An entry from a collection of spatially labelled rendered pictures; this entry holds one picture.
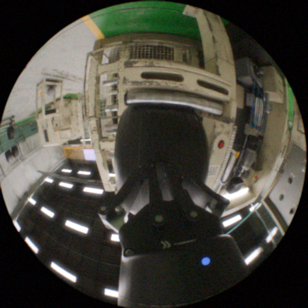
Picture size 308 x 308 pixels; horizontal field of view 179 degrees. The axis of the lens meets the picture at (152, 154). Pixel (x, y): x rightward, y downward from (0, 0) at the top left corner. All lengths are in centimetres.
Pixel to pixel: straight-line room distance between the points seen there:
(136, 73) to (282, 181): 80
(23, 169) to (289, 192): 1216
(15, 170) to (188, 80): 1140
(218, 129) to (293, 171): 51
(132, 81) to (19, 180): 1147
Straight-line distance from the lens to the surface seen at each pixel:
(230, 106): 39
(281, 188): 71
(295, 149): 68
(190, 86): 31
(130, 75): 30
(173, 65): 32
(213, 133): 49
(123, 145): 25
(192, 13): 111
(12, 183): 1135
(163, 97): 30
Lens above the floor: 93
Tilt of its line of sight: 26 degrees up
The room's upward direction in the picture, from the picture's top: 178 degrees counter-clockwise
